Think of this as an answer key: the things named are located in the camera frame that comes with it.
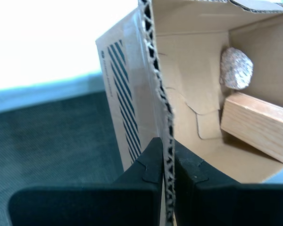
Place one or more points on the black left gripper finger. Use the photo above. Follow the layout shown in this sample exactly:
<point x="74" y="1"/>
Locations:
<point x="226" y="204"/>
<point x="85" y="204"/>

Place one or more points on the light wooden block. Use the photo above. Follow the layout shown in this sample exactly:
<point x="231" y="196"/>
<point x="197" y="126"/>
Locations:
<point x="257" y="122"/>

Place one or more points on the pinkish speckled granite rock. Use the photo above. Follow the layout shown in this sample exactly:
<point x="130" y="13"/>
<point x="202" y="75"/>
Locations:
<point x="237" y="68"/>

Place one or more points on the brown cardboard box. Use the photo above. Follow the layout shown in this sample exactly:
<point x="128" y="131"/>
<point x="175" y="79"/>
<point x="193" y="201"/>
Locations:
<point x="191" y="70"/>

